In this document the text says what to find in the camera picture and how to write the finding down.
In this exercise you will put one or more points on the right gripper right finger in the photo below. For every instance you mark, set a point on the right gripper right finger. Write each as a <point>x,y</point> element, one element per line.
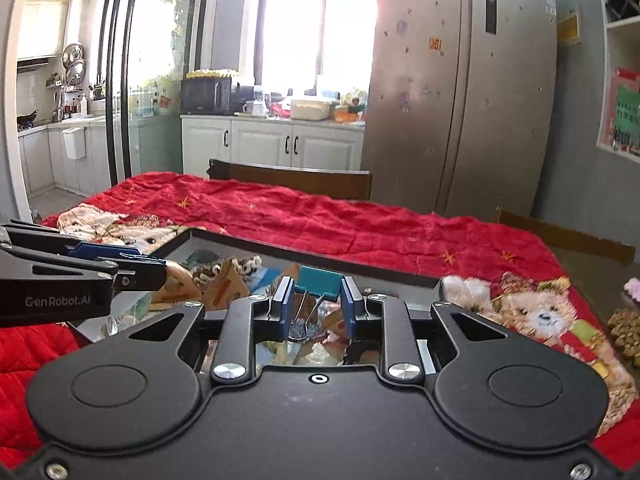
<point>390,320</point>

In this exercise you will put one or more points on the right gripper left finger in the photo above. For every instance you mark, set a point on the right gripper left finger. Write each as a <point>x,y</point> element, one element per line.
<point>238,329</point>

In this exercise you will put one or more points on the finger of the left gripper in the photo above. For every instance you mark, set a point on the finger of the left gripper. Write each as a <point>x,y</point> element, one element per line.
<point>138,273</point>
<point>93,251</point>

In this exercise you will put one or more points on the brown pyramid packet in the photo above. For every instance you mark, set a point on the brown pyramid packet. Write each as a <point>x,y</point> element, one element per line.
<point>220,293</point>
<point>179,287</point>

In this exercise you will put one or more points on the brown beige crochet scrunchie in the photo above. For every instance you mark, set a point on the brown beige crochet scrunchie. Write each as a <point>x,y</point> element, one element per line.
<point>244,267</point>

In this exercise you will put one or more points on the teal binder clip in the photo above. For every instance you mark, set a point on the teal binder clip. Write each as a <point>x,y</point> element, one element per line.
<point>313,287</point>

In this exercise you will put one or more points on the black shallow cardboard box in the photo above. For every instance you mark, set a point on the black shallow cardboard box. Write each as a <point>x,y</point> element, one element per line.
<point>160,350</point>

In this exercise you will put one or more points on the red patterned bed quilt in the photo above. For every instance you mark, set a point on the red patterned bed quilt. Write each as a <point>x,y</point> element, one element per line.
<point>388,237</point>

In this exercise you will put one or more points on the black microwave oven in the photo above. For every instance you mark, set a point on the black microwave oven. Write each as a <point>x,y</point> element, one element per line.
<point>209,96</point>

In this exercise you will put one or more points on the white kitchen cabinet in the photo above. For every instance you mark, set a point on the white kitchen cabinet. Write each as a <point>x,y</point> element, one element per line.
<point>251,140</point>

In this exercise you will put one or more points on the white mug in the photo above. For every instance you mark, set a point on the white mug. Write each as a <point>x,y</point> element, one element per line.
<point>255,108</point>

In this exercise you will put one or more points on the white storage container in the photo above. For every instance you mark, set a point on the white storage container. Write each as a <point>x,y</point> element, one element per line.
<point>311,110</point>

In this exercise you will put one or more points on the silver double-door refrigerator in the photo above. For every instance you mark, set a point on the silver double-door refrigerator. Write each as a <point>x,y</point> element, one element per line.
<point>460,102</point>

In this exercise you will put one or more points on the white wall shelf unit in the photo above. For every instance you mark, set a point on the white wall shelf unit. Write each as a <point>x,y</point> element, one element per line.
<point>621,42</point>

